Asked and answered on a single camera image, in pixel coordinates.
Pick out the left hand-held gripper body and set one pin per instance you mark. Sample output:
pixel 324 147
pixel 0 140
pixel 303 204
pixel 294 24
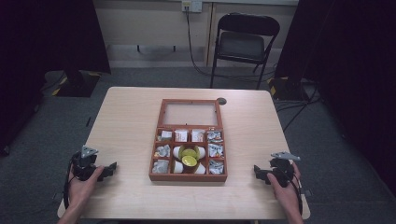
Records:
pixel 81 165

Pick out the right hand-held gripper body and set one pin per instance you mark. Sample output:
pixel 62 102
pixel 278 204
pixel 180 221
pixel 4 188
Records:
pixel 282 169

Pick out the person's left hand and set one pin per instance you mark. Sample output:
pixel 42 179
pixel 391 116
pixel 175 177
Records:
pixel 79 191

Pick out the person's right hand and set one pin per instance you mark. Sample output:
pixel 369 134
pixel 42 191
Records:
pixel 289 196

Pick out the grey printed sachets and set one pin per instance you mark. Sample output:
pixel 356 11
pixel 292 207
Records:
pixel 215 150
pixel 214 136
pixel 216 167

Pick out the grey crumpled sachets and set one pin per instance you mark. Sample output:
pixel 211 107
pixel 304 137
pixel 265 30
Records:
pixel 160 166
pixel 162 151

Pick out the grey white sachets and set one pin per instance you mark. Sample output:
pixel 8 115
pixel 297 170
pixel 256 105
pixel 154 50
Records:
pixel 165 136

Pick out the pile of white creamer cups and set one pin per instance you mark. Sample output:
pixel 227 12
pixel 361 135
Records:
pixel 189 160

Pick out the wooden compartment box with lid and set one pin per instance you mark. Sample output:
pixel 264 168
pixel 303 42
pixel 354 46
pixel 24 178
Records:
pixel 188 178

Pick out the white orange sachets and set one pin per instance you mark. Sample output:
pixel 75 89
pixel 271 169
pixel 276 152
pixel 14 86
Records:
pixel 181 136
pixel 197 135

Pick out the black stand base striped tape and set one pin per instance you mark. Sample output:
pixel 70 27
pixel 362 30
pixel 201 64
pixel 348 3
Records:
pixel 77 84
pixel 285 88

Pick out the dark curtain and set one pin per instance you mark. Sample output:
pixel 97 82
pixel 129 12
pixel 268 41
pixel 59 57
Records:
pixel 348 62
pixel 46 46

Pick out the black folding chair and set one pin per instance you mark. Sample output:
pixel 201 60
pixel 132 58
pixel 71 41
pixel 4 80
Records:
pixel 242 46

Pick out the white wall socket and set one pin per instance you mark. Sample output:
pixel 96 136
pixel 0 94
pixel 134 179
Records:
pixel 192 5

